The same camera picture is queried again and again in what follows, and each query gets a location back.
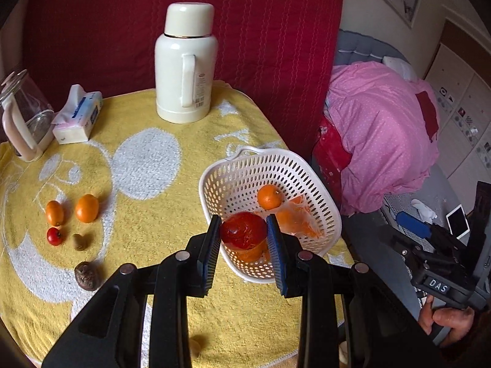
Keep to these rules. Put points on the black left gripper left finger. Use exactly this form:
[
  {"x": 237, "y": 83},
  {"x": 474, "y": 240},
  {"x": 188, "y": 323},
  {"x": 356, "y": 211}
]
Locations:
[{"x": 108, "y": 331}]

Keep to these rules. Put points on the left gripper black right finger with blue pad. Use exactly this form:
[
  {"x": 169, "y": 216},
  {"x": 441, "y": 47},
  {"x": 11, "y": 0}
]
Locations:
[{"x": 346, "y": 305}]

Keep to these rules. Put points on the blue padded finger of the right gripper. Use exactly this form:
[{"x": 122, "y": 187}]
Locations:
[{"x": 420, "y": 229}]

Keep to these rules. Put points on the dark purple passion fruit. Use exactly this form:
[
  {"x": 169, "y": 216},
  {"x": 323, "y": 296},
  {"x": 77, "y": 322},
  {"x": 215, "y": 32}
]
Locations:
[{"x": 86, "y": 276}]

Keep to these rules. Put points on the small green brown fruit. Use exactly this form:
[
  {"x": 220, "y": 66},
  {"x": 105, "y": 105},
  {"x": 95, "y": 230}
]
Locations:
[{"x": 79, "y": 242}]

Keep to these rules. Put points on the small red cherry tomato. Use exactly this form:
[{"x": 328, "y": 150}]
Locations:
[{"x": 54, "y": 236}]

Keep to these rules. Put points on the plastic bag of orange fruit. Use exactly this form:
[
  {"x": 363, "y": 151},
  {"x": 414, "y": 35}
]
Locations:
[{"x": 295, "y": 218}]

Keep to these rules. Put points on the small orange kumquat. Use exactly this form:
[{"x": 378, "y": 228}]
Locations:
[
  {"x": 54, "y": 213},
  {"x": 87, "y": 208}
]

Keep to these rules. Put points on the large orange mandarin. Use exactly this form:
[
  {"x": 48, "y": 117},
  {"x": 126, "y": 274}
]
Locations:
[{"x": 257, "y": 253}]

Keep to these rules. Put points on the large red tomato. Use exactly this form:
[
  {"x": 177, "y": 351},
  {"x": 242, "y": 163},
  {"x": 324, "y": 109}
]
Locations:
[{"x": 243, "y": 231}]

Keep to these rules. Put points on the white plastic basket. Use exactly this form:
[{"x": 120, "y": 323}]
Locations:
[{"x": 264, "y": 181}]

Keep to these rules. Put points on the person's right hand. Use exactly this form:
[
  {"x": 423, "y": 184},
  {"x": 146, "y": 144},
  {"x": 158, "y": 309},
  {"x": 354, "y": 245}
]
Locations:
[{"x": 458, "y": 321}]

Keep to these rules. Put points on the white smartphone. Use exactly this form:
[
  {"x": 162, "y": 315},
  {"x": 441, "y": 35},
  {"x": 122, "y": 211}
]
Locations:
[{"x": 457, "y": 222}]

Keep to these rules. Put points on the pink duvet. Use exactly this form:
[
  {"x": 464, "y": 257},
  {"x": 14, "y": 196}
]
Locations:
[{"x": 385, "y": 129}]

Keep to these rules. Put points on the yellow white towel cloth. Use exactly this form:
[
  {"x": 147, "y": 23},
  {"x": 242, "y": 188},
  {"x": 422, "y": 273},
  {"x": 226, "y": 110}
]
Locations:
[{"x": 145, "y": 173}]

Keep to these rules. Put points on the white wardrobe with stickers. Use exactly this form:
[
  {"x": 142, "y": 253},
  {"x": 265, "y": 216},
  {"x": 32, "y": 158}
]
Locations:
[{"x": 460, "y": 76}]

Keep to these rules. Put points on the tissue pack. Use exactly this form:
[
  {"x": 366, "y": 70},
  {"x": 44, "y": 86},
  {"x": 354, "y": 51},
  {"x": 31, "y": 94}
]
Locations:
[{"x": 74, "y": 123}]

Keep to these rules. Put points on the glass electric kettle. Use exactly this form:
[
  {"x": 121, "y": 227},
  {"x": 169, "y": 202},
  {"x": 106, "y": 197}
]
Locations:
[{"x": 26, "y": 116}]

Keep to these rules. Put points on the cream thermos flask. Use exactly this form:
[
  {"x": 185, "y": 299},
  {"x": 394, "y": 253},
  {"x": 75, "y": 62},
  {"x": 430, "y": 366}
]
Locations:
[{"x": 185, "y": 56}]

